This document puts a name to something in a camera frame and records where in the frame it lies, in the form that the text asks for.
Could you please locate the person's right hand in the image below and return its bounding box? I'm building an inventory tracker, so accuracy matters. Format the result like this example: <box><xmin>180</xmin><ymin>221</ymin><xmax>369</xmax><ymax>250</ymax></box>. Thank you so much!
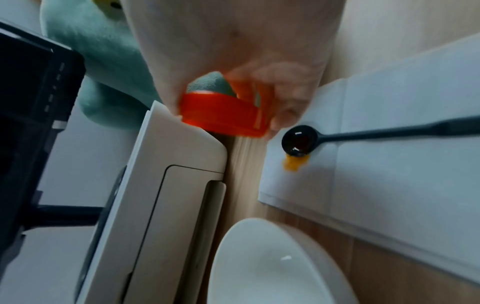
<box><xmin>120</xmin><ymin>0</ymin><xmax>347</xmax><ymax>131</ymax></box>

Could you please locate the orange plastic lid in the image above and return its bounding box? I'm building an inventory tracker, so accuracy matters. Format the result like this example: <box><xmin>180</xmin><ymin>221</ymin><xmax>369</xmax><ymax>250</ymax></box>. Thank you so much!
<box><xmin>180</xmin><ymin>91</ymin><xmax>272</xmax><ymax>138</ymax></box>

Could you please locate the orange sauce stain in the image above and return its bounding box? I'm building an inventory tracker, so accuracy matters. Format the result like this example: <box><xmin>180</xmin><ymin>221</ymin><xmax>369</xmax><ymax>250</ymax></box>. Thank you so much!
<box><xmin>283</xmin><ymin>154</ymin><xmax>312</xmax><ymax>172</ymax></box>

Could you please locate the teal plush toy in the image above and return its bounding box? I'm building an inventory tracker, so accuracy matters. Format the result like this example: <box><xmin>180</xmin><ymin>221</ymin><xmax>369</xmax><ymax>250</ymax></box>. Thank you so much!
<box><xmin>39</xmin><ymin>0</ymin><xmax>238</xmax><ymax>130</ymax></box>

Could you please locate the black measuring spoon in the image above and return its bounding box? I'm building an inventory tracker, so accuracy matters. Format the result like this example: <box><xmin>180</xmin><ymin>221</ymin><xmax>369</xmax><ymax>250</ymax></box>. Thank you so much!
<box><xmin>281</xmin><ymin>115</ymin><xmax>480</xmax><ymax>157</ymax></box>

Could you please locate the white appliance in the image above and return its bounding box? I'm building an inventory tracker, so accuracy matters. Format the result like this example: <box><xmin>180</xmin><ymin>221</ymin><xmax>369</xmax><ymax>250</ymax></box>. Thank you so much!
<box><xmin>74</xmin><ymin>100</ymin><xmax>229</xmax><ymax>304</ymax></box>

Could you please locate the white paper towel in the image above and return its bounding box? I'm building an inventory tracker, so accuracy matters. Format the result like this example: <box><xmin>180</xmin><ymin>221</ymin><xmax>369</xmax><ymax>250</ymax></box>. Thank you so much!
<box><xmin>258</xmin><ymin>35</ymin><xmax>480</xmax><ymax>275</ymax></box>

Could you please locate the black monitor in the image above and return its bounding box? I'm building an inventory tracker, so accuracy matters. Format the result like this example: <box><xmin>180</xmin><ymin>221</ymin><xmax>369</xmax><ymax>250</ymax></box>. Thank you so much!
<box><xmin>0</xmin><ymin>18</ymin><xmax>102</xmax><ymax>253</ymax></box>

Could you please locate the white ceramic bowl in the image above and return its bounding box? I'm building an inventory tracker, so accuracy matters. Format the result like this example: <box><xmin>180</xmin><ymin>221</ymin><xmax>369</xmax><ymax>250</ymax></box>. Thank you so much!
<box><xmin>207</xmin><ymin>217</ymin><xmax>360</xmax><ymax>304</ymax></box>

